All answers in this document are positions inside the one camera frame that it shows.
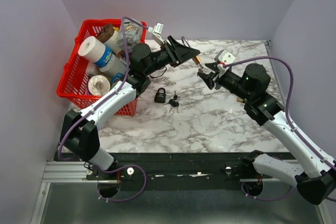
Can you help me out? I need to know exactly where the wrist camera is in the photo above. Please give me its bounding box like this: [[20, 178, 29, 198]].
[[214, 49, 236, 74], [148, 23, 164, 46]]

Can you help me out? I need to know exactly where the small silver key pair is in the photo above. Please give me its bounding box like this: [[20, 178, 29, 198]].
[[198, 64, 203, 72]]

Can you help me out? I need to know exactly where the black key bunch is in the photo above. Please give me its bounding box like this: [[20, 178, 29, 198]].
[[164, 91, 180, 113]]

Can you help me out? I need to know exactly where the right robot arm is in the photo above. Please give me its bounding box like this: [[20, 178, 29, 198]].
[[197, 62, 335, 205]]

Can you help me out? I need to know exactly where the silver foil wrapped roll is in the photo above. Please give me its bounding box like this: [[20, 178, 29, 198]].
[[88, 75, 110, 96]]

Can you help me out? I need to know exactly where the black mounting rail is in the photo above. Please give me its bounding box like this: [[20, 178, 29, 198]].
[[87, 153, 261, 191]]

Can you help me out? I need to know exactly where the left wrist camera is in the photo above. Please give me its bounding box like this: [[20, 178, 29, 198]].
[[148, 23, 164, 46]]

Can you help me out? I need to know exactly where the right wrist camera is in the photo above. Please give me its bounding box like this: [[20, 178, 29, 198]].
[[214, 49, 236, 74]]

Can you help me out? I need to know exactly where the white blue labelled bottle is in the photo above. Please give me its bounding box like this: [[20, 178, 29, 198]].
[[94, 47, 126, 78]]

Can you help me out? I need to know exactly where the white toilet paper roll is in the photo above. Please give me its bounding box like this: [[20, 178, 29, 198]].
[[78, 36, 106, 63]]

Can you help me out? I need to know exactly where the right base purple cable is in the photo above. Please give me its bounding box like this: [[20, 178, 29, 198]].
[[240, 179, 293, 201]]

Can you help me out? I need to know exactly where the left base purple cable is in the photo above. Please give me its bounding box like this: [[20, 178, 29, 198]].
[[94, 165, 147, 203]]

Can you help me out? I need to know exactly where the brass padlock with keys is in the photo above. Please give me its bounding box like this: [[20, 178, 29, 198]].
[[181, 36, 202, 66]]

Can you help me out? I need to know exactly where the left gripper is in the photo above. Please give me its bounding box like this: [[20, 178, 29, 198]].
[[144, 35, 200, 77]]

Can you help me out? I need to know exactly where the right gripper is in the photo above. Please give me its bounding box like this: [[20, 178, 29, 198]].
[[197, 61, 252, 102]]

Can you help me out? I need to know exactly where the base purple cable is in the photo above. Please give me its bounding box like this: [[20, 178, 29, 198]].
[[240, 179, 293, 201], [94, 165, 147, 203]]

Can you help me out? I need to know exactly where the black padlock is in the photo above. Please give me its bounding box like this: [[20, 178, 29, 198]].
[[154, 88, 166, 104]]

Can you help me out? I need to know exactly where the brown chocolate wrapped item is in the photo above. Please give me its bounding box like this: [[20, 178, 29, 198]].
[[96, 23, 115, 43]]

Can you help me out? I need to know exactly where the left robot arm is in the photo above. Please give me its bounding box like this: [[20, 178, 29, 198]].
[[59, 36, 200, 179]]

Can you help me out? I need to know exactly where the red plastic basket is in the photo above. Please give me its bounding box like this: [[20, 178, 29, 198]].
[[57, 19, 147, 110]]

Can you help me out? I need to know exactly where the metal table frame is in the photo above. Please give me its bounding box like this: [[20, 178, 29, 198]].
[[31, 158, 335, 223]]

